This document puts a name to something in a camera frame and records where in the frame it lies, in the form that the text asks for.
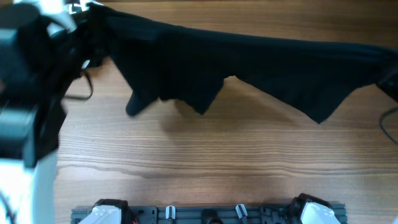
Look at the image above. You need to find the black polo shirt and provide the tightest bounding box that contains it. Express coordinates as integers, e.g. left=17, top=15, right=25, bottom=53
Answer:
left=86, top=3, right=397, bottom=123

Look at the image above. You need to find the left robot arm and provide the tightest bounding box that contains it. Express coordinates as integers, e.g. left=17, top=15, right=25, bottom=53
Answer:
left=1, top=1, right=120, bottom=223

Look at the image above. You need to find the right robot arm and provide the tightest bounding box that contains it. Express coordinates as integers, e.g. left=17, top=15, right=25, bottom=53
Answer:
left=287, top=68, right=397, bottom=224

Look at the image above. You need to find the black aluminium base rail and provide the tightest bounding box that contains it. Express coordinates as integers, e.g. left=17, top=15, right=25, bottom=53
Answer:
left=70, top=203, right=348, bottom=224

